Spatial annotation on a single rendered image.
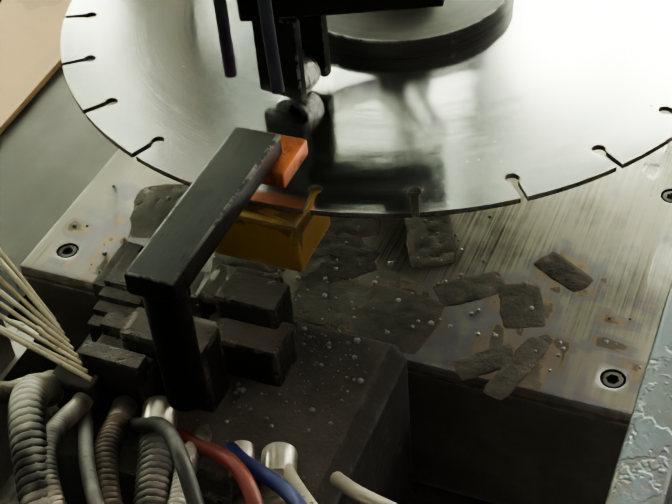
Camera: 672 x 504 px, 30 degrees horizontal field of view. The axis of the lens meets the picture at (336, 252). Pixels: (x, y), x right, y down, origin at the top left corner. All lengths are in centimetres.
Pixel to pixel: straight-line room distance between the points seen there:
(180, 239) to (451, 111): 15
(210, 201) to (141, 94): 13
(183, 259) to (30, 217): 42
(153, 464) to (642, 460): 20
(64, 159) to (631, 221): 42
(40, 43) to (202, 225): 58
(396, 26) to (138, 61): 12
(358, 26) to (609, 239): 16
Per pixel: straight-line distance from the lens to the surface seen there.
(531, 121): 54
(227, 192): 46
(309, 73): 55
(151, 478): 46
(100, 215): 67
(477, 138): 53
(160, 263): 44
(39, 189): 87
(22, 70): 99
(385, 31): 58
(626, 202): 65
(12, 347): 59
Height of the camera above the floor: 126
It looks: 42 degrees down
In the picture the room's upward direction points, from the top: 6 degrees counter-clockwise
